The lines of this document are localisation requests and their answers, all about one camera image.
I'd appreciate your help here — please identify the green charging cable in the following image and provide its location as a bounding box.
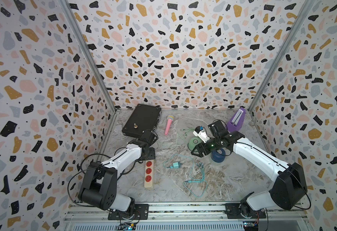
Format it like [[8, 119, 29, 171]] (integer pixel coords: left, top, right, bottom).
[[175, 128, 197, 145]]

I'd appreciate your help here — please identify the beige red power strip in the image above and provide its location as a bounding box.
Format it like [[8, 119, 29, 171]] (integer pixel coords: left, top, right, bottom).
[[144, 160, 155, 189]]

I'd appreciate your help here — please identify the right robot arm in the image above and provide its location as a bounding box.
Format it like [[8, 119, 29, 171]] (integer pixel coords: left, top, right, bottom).
[[191, 120, 308, 218]]

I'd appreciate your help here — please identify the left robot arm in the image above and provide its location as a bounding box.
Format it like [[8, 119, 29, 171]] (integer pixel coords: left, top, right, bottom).
[[78, 130, 158, 215]]

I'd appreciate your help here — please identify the black hard case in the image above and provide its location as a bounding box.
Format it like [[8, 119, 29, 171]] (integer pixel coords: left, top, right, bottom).
[[122, 104, 162, 138]]

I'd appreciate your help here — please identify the teal USB charger plug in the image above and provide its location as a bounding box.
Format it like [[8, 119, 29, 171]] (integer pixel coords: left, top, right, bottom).
[[169, 162, 182, 169]]

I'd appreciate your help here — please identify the pink toy microphone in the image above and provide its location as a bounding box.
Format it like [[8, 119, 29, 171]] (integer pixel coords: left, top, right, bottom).
[[164, 115, 174, 135]]

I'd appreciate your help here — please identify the purple metronome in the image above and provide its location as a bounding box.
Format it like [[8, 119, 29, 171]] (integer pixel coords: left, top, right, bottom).
[[227, 108, 246, 132]]

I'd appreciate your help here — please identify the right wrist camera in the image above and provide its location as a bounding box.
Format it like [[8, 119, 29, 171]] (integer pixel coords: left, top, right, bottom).
[[193, 126, 209, 143]]

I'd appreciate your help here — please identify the teal charging cable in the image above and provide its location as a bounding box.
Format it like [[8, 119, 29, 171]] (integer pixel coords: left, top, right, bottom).
[[162, 153, 209, 199]]

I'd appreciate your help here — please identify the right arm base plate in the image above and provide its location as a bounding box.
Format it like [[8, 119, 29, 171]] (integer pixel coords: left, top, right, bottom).
[[225, 203, 267, 219]]

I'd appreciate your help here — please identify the aluminium front rail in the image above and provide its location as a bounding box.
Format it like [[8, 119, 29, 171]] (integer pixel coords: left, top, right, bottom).
[[64, 202, 313, 231]]

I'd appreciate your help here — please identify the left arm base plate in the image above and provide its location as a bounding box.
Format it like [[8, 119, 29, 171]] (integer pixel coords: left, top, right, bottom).
[[108, 204, 149, 221]]

